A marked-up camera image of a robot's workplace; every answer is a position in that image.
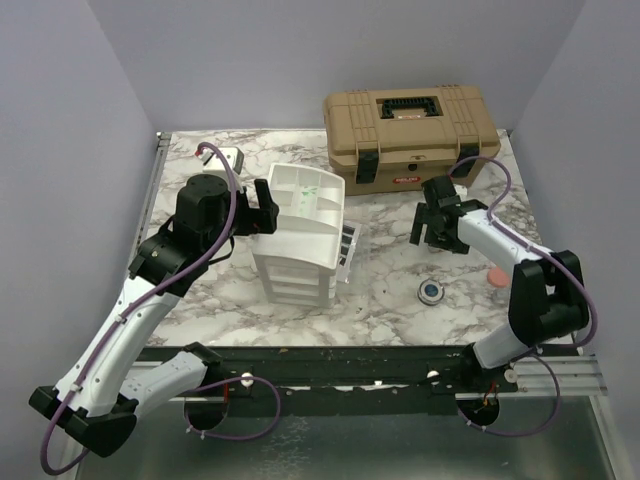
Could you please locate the pink round makeup sponge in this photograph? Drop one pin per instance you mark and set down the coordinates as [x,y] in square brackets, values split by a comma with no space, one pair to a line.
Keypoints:
[498,278]

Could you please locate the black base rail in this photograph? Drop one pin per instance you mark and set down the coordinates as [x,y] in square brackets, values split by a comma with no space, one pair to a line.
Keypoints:
[341,381]

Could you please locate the round compact with lid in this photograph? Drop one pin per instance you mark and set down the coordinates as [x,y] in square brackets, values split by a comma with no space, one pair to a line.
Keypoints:
[430,292]

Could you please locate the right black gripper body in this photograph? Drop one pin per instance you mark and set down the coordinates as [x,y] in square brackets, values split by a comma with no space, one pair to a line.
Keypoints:
[443,239]

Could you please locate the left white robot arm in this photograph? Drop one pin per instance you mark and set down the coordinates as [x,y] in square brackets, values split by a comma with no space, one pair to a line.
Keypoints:
[96,403]

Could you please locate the white plastic drawer organizer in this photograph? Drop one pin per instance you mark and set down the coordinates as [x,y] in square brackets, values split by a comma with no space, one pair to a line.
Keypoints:
[298,263]

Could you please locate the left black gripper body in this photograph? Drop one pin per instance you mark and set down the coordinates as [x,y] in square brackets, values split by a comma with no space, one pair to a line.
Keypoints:
[245,217]

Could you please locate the clear bottle black cap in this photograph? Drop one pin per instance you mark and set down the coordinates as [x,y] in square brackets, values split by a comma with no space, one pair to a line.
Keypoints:
[501,296]

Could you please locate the tan plastic toolbox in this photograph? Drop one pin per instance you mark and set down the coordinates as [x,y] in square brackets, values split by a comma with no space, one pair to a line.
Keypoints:
[382,141]

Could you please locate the eyeshadow palette package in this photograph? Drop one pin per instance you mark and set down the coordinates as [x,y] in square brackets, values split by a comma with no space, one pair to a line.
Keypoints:
[349,238]

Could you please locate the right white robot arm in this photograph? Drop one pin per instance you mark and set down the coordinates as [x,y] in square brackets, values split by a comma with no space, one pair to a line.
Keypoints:
[546,299]

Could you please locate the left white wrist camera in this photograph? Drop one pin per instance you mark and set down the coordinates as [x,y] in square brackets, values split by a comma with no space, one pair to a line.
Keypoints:
[212,163]

